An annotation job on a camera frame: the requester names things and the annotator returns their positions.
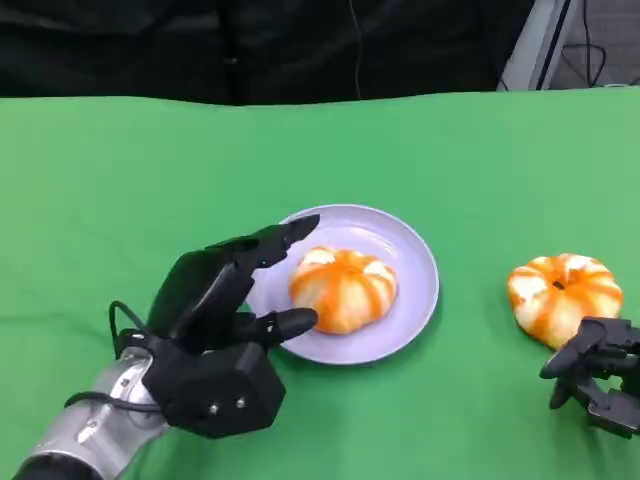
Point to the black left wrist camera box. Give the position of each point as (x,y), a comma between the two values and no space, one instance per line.
(220,390)

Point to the orange and white bread roll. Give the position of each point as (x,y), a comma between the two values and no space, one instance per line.
(560,300)
(345,290)

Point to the grey metal frame post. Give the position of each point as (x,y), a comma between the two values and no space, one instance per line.
(540,45)

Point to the lilac plate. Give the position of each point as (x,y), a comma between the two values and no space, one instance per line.
(410,250)

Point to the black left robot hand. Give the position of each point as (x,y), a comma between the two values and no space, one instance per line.
(200,295)

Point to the green table cloth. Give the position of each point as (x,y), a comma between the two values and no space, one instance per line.
(320,160)

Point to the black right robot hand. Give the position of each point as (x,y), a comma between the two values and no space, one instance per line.
(605,350)

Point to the black backdrop cloth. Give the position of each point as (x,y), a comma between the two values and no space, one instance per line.
(200,50)

